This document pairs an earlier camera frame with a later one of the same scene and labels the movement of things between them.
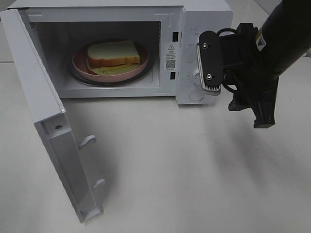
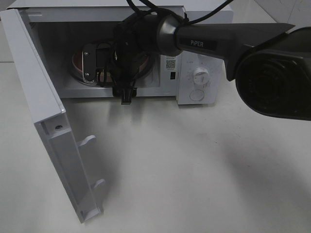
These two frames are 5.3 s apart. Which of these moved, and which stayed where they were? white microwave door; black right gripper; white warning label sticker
Moved: black right gripper
Stayed: white microwave door; white warning label sticker
